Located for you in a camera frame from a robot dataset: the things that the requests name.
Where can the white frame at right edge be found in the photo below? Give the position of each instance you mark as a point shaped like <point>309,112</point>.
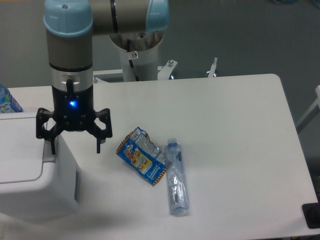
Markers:
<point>310,113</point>

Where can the clear plastic water bottle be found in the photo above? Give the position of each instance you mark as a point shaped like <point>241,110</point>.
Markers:
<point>178,197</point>

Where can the white pedestal base frame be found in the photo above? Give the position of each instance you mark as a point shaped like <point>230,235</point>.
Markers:
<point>163,73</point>

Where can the blue labelled bottle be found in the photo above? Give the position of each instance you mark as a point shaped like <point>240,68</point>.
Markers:
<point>8,103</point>

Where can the black clamp at table edge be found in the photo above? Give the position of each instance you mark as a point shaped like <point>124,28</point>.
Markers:
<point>311,213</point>

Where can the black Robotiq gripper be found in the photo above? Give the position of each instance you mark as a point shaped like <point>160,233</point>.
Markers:
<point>72,110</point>

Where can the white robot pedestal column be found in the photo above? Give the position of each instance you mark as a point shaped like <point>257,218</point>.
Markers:
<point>139,54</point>

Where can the white trash can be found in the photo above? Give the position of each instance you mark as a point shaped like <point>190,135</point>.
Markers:
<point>31,190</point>

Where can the blue snack wrapper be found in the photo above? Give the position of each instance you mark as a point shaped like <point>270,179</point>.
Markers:
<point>139,152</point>

